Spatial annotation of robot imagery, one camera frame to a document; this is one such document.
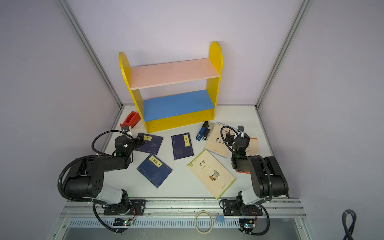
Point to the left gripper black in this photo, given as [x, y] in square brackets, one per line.
[137, 140]

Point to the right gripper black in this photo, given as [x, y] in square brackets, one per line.
[230, 138]

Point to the dark purple book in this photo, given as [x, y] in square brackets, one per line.
[152, 144]
[182, 146]

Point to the blue book yellow label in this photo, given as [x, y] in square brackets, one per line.
[154, 170]

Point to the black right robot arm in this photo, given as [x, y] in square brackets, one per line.
[267, 177]

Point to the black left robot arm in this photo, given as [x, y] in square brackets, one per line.
[82, 180]

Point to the beige book orange edge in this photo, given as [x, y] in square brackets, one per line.
[253, 147]

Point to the red tape dispenser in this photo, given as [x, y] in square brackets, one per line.
[131, 120]

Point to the beige book blue edge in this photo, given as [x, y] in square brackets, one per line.
[215, 143]

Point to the yellow shelf pink blue boards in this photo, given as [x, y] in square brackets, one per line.
[174, 111]

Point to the blue black stapler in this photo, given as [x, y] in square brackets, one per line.
[202, 131]

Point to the beige book green edge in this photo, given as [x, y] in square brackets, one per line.
[211, 173]

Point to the small blue cap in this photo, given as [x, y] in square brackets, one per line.
[220, 219]

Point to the right green circuit board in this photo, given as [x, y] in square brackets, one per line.
[247, 223]

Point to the green circuit board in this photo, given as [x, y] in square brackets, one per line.
[247, 223]
[123, 222]

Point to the left green circuit board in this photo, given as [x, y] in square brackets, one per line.
[123, 222]

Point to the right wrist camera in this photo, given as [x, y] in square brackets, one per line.
[240, 129]

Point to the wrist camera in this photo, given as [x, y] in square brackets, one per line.
[240, 129]
[127, 130]

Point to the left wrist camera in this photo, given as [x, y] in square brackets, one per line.
[127, 130]

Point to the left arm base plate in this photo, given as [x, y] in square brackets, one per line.
[137, 208]

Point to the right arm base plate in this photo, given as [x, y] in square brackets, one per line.
[231, 208]

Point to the aluminium front rail frame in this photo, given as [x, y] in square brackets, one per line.
[184, 219]

